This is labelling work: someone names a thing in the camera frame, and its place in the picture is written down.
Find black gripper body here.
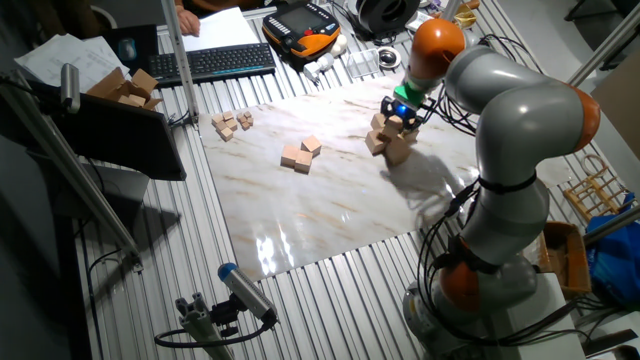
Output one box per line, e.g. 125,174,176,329
389,99,419,125

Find person right hand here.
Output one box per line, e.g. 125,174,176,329
174,4,202,37

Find clear plastic box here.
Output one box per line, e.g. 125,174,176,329
346,48,381,80

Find white egg-shaped object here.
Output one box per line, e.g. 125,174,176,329
329,33,349,57

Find white control box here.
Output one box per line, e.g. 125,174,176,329
404,9,436,32

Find black filament spool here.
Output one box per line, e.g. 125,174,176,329
355,0,422,36

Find yellow foil bag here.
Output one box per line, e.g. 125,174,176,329
452,2,479,29

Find orange black teach pendant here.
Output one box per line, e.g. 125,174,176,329
262,1,342,64

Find marble pattern table sheet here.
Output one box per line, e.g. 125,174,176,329
198,71,481,283

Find blank white paper pad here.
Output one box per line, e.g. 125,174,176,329
182,6,261,53

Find black computer keyboard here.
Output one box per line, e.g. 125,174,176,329
148,42,277,86

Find wooden rack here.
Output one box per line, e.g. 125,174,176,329
563,153,634,225

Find brown cardboard sheet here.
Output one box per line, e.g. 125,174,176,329
589,47,640,149

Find brown cardboard box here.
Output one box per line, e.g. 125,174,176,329
537,220,594,300

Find blue bag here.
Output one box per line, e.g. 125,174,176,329
584,192,640,307

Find black mouse pad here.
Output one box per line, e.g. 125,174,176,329
102,24,160,71

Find black monitor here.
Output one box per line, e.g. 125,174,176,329
29,89,188,182

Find black computer mouse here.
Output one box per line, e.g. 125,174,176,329
118,37,138,62

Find open cardboard box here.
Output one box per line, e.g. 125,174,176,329
86,67,165,112

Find short aluminium profile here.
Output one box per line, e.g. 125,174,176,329
174,292,235,360

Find long aluminium beam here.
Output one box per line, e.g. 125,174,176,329
0,69,145,274

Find printed white paper sheets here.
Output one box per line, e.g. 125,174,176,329
13,33,132,94

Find green printed camera mount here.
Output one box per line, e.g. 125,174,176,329
393,81,427,110

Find black usb cable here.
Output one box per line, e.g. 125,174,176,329
414,197,501,349
414,179,501,349

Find aluminium frame post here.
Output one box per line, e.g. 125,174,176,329
568,3,640,87

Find thin aluminium post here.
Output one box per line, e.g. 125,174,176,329
159,0,200,124

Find silver camera blue cap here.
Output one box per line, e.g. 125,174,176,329
217,262,279,324

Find white pedestal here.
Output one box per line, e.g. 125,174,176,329
492,272,587,360

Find black camera clamp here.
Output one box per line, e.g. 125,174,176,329
209,294,242,339

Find silver depth camera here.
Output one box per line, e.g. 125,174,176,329
59,63,82,115

